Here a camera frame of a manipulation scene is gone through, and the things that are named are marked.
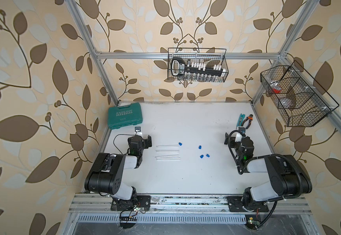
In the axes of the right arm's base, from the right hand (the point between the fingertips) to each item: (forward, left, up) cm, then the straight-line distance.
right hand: (234, 134), depth 92 cm
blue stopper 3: (-11, +22, -8) cm, 25 cm away
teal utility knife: (+14, -10, -8) cm, 19 cm away
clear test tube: (-1, +44, -10) cm, 45 cm away
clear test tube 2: (-6, +44, -8) cm, 45 cm away
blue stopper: (-2, +35, -7) cm, 36 cm away
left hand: (+2, +62, 0) cm, 62 cm away
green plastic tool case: (+21, +76, -2) cm, 79 cm away
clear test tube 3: (-10, +42, -9) cm, 44 cm away
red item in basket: (+12, -20, +25) cm, 34 cm away
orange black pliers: (+17, -19, -7) cm, 27 cm away
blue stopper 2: (-5, +22, -7) cm, 24 cm away
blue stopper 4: (-11, +18, -7) cm, 22 cm away
